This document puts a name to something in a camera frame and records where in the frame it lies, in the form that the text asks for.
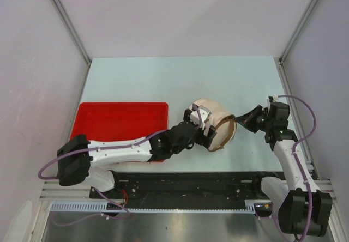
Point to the left aluminium corner post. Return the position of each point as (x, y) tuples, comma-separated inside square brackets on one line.
[(59, 7)]

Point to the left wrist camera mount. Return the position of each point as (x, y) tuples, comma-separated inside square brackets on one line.
[(199, 116)]

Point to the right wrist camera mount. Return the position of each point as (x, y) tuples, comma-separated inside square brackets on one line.
[(274, 98)]

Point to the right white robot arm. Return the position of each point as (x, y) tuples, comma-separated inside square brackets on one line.
[(299, 206)]

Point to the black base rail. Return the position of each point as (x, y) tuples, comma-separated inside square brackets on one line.
[(236, 185)]

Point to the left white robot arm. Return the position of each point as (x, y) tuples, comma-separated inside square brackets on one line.
[(81, 160)]

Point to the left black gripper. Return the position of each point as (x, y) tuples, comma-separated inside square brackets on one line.
[(205, 140)]

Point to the right aluminium corner post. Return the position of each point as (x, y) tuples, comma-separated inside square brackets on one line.
[(304, 19)]

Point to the white slotted cable duct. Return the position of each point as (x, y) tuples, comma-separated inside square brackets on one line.
[(107, 207)]

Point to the red plastic tray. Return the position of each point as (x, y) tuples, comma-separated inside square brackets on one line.
[(115, 129)]

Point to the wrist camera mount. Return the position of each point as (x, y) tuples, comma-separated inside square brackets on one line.
[(274, 98), (199, 116)]

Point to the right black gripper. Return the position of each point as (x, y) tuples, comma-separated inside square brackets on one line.
[(247, 119)]

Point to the aluminium corner post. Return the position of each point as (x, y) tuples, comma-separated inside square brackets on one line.
[(304, 19), (59, 7)]

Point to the beige mesh laundry bag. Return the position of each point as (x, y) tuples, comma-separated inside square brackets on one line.
[(224, 122)]

